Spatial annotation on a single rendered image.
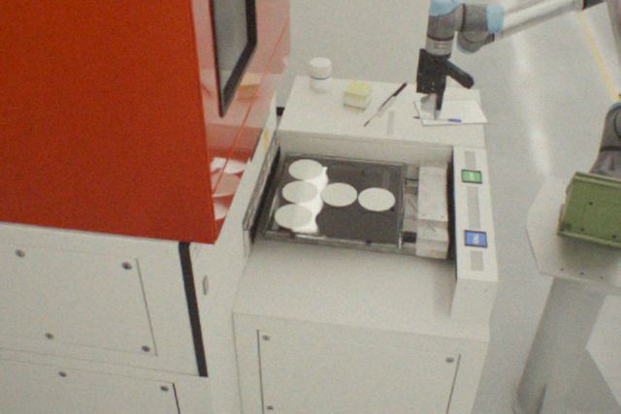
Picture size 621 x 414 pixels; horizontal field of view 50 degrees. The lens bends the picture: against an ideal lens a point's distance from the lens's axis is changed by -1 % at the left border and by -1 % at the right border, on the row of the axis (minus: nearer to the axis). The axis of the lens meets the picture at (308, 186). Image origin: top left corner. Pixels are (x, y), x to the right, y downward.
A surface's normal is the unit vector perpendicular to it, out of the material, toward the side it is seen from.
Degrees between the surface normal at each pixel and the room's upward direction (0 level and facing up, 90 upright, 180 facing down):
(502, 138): 0
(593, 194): 90
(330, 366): 90
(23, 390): 90
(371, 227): 0
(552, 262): 0
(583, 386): 90
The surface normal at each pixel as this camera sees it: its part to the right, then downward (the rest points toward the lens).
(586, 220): -0.36, 0.57
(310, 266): 0.00, -0.79
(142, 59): -0.15, 0.60
